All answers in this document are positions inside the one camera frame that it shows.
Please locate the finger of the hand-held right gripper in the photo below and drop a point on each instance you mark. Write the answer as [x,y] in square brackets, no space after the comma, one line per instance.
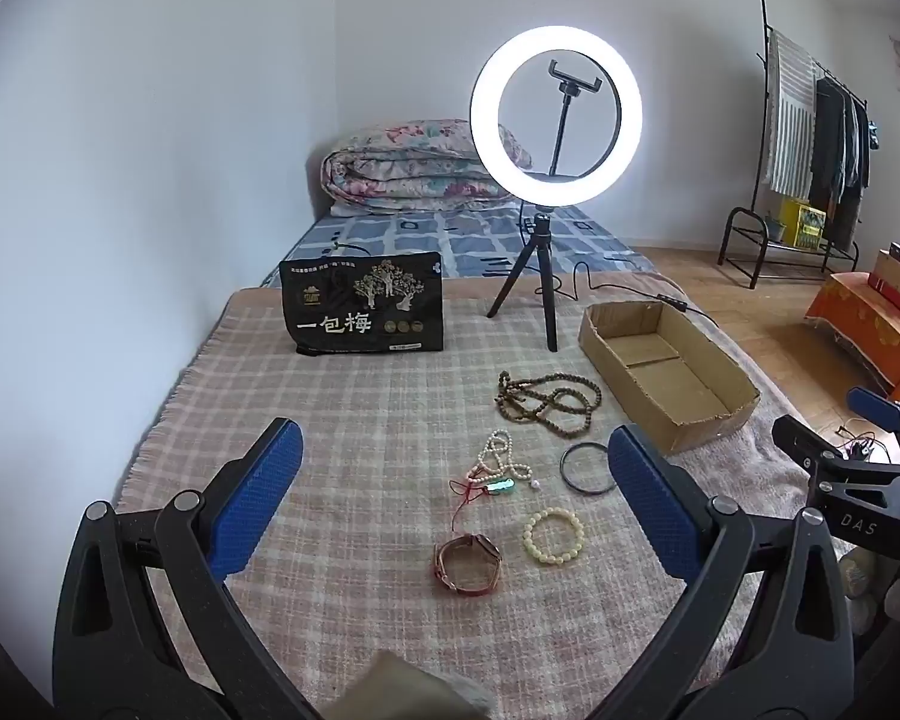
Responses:
[877,405]
[810,439]

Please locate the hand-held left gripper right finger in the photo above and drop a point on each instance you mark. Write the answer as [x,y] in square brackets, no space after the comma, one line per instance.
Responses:
[645,495]

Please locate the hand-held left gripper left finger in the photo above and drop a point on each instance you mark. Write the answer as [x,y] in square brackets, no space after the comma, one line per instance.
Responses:
[259,495]

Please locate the cardboard box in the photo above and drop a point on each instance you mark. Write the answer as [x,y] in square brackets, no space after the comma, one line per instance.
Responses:
[667,382]

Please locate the person's right hand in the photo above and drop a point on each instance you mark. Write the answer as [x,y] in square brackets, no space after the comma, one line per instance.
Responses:
[862,574]

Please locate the orange covered stool with boxes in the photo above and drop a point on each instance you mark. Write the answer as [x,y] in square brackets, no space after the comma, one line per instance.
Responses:
[862,322]

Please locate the black bangle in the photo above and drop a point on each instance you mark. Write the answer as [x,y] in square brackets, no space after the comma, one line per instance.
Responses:
[562,465]

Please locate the pink plaid blanket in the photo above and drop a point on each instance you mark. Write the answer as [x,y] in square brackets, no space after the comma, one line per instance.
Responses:
[345,405]

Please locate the tan cardboard carton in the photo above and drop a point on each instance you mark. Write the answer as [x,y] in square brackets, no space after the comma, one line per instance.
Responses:
[885,277]

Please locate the brown leather wristwatch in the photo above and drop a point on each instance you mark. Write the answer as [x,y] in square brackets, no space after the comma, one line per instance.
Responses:
[489,549]

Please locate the black snack bag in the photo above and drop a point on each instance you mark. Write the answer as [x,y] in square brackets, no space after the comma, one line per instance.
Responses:
[360,330]

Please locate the yellow box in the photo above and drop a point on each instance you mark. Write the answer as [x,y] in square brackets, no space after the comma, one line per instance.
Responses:
[802,221]

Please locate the black clothes rack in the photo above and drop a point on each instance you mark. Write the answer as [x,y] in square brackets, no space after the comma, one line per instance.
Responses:
[742,209]

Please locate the blurred beige cloth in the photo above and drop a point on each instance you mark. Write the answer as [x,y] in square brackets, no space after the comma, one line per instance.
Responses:
[412,686]

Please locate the dark hanging clothes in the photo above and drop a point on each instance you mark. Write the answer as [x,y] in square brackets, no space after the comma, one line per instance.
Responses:
[832,150]

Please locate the striped towel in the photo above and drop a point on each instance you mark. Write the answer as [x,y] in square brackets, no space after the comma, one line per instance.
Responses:
[787,112]

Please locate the blue patterned bed sheet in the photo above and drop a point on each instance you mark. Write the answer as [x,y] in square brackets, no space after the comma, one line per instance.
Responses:
[450,240]

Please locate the folded floral quilt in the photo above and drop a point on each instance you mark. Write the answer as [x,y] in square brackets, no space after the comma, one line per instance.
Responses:
[390,165]

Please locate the black phone holder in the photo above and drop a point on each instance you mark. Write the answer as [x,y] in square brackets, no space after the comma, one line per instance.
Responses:
[568,127]

